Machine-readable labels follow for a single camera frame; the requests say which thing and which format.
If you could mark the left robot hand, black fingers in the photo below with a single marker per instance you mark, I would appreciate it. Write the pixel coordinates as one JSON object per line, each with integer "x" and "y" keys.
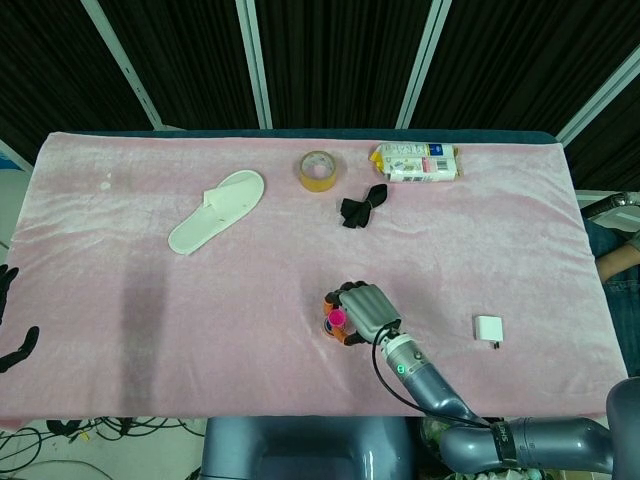
{"x": 6, "y": 290}

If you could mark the right robot hand, orange fingertips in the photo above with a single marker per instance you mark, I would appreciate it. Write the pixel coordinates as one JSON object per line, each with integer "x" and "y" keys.
{"x": 367, "y": 307}

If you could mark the pink plastic cup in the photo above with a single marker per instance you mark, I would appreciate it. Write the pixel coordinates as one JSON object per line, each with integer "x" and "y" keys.
{"x": 336, "y": 317}

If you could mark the orange plastic cup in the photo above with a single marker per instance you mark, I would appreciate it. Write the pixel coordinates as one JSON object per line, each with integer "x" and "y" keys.
{"x": 326, "y": 334}

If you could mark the black knotted cloth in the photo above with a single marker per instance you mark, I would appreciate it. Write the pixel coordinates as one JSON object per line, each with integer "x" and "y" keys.
{"x": 357, "y": 210}

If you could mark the white charger plug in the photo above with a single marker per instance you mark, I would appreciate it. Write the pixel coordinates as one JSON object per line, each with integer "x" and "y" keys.
{"x": 487, "y": 330}

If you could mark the white and blue sign board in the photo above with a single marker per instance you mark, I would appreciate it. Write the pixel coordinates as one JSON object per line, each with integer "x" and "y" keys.
{"x": 7, "y": 157}

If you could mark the green patterned bag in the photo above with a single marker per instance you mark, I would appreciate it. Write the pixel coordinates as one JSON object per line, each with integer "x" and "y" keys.
{"x": 432, "y": 429}

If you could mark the yellow packing tape roll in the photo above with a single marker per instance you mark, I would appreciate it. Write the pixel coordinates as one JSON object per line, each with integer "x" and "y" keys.
{"x": 306, "y": 180}

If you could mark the white tissue pack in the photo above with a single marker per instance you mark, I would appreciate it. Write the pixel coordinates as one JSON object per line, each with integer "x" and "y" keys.
{"x": 420, "y": 165}

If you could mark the blue-grey robot torso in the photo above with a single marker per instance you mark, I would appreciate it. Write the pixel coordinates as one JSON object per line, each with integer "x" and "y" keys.
{"x": 300, "y": 450}

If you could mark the pink plush table cloth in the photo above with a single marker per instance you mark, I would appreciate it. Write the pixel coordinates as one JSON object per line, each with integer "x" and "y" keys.
{"x": 200, "y": 325}

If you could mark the teal padded table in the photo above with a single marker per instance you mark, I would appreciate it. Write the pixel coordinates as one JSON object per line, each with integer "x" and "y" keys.
{"x": 350, "y": 134}

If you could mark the white disposable slipper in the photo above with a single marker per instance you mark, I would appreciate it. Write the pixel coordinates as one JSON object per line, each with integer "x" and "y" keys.
{"x": 200, "y": 227}

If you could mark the seated person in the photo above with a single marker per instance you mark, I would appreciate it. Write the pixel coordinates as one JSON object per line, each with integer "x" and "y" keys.
{"x": 620, "y": 280}

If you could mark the white partition post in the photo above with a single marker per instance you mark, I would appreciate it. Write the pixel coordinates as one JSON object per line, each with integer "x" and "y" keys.
{"x": 422, "y": 65}
{"x": 600, "y": 95}
{"x": 125, "y": 65}
{"x": 255, "y": 65}

